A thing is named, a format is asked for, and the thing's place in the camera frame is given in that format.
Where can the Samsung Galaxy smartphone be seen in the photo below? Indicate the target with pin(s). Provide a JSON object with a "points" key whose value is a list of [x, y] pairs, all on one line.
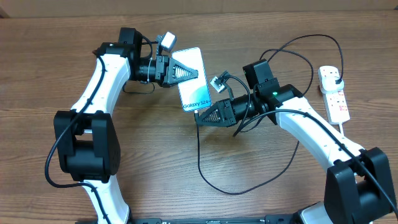
{"points": [[194, 93]]}

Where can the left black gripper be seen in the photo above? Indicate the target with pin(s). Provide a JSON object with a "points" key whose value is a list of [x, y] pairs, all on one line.
{"points": [[166, 71]]}

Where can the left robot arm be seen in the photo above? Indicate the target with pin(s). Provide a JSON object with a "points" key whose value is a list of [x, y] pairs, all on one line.
{"points": [[86, 152]]}

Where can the white power strip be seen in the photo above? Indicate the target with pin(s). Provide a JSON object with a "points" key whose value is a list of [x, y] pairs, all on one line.
{"points": [[335, 103]]}

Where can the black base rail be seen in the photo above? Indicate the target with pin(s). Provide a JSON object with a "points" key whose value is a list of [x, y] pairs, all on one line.
{"points": [[211, 221]]}

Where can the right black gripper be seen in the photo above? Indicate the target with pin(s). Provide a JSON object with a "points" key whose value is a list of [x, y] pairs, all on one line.
{"points": [[227, 113]]}

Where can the white charger plug adapter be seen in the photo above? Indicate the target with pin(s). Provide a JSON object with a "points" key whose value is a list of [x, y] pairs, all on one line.
{"points": [[330, 85]]}

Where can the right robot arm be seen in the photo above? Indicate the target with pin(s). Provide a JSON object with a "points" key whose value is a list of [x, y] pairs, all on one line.
{"points": [[359, 186]]}

